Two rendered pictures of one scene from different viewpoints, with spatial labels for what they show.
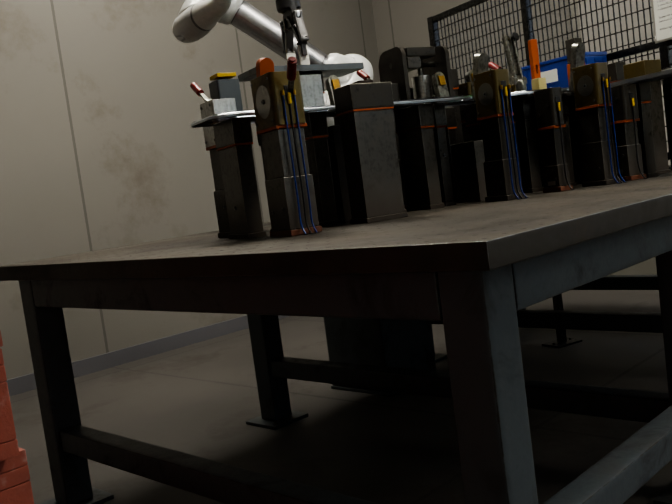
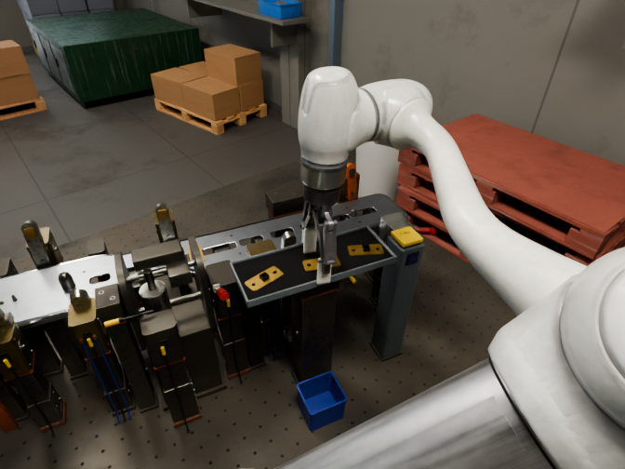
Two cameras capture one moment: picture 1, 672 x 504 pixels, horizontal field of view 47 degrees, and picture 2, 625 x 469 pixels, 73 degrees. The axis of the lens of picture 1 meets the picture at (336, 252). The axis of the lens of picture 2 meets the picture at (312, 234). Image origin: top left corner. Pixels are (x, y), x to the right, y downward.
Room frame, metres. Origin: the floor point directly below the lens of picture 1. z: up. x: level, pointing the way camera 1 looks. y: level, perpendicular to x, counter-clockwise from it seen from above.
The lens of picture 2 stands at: (3.12, 0.09, 1.80)
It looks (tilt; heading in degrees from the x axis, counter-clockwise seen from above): 37 degrees down; 185
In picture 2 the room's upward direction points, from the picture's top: 1 degrees clockwise
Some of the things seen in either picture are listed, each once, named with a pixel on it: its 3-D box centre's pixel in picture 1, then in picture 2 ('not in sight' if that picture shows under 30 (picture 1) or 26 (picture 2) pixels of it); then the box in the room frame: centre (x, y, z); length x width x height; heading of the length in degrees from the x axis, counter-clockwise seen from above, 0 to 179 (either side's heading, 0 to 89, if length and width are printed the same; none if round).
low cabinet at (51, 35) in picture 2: not in sight; (117, 52); (-2.44, -3.00, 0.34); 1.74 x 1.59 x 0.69; 45
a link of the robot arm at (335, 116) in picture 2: not in sight; (333, 113); (2.39, 0.06, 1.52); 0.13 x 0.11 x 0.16; 130
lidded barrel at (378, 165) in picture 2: not in sight; (388, 162); (0.21, 0.40, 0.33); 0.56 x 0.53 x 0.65; 45
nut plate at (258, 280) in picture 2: not in sight; (264, 276); (2.45, -0.07, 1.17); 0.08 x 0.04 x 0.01; 138
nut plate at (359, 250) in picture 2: not in sight; (365, 248); (2.32, 0.15, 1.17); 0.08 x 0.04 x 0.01; 102
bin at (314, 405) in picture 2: not in sight; (321, 401); (2.48, 0.07, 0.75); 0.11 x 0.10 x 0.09; 120
